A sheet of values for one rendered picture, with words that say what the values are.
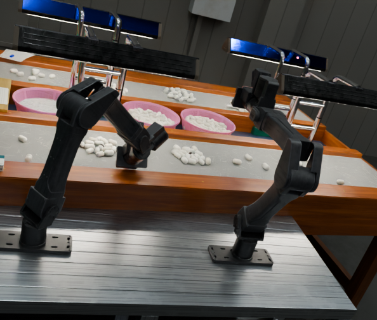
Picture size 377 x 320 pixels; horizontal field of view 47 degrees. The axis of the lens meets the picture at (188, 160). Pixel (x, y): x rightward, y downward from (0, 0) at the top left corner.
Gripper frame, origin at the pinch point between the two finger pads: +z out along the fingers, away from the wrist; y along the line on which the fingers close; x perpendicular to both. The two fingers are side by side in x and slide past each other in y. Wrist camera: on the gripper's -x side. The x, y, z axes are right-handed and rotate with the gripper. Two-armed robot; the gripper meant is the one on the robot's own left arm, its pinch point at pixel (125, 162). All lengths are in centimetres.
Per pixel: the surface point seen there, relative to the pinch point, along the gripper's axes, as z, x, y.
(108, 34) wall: 175, -139, -28
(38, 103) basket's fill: 39, -30, 28
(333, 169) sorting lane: 10, -6, -99
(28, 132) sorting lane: 15.9, -11.3, 31.3
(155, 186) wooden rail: -12.2, 9.6, -6.9
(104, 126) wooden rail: 19.6, -17.5, 3.7
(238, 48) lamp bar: 33, -69, -65
